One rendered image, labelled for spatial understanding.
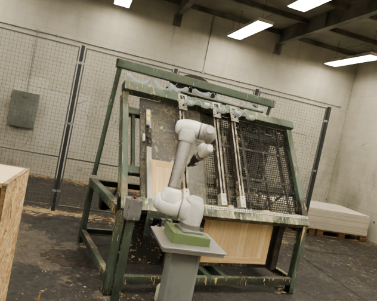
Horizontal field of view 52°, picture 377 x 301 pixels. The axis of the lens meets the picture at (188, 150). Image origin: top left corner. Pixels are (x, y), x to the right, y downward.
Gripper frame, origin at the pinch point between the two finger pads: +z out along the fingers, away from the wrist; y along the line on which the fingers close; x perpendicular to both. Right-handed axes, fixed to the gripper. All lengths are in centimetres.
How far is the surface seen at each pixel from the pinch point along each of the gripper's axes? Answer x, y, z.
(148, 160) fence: 41.7, -0.6, 3.9
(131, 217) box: 64, -62, -13
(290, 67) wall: -422, 415, 235
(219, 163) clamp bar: -38.7, 8.4, 4.4
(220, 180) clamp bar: -35.7, -11.8, 1.8
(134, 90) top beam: 58, 72, -2
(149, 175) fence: 41.3, -15.9, 3.9
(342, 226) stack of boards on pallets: -477, 30, 238
